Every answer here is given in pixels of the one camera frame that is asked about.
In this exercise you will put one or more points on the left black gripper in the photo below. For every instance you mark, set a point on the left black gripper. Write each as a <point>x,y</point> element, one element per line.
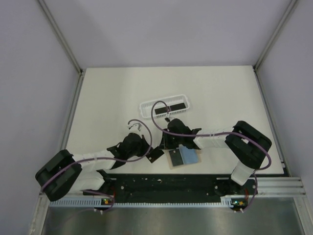
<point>145,145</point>

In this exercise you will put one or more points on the beige card holder wallet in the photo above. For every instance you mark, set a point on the beige card holder wallet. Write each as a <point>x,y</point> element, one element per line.
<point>189,156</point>

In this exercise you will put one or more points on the right aluminium frame post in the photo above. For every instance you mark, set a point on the right aluminium frame post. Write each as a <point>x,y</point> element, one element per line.
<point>276,33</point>

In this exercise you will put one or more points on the white plastic basket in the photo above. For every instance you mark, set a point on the white plastic basket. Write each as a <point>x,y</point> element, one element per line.
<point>147,108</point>

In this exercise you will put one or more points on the aluminium frame post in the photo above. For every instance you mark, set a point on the aluminium frame post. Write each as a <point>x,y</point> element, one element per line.
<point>59,35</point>
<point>276,33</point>

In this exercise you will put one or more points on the left aluminium frame post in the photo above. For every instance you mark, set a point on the left aluminium frame post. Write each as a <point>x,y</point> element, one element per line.
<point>59,35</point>

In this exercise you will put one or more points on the white slotted cable duct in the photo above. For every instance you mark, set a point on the white slotted cable duct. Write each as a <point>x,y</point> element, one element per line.
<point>98,202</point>

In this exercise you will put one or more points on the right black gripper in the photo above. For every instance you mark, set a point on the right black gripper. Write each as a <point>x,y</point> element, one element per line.
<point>166,144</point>

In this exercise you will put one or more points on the black VIP card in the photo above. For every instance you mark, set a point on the black VIP card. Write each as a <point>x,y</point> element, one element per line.
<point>154,154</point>
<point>176,157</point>

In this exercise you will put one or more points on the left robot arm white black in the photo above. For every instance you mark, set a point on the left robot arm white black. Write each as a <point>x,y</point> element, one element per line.
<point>71,173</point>

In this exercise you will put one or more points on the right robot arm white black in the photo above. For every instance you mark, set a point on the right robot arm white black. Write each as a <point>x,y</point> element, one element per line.
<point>248,144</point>

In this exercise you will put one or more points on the black card in basket right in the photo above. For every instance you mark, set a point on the black card in basket right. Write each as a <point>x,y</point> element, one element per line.
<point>178,106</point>

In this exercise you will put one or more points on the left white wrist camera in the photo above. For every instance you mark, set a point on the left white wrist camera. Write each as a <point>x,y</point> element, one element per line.
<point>135,128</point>

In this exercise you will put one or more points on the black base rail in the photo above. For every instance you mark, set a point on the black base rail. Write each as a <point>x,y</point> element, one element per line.
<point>174,188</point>

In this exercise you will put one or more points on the black card in basket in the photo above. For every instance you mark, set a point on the black card in basket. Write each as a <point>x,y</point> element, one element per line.
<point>161,110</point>
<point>178,106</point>

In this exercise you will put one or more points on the black card in basket left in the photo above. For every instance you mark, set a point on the black card in basket left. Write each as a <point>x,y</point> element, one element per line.
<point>161,110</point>

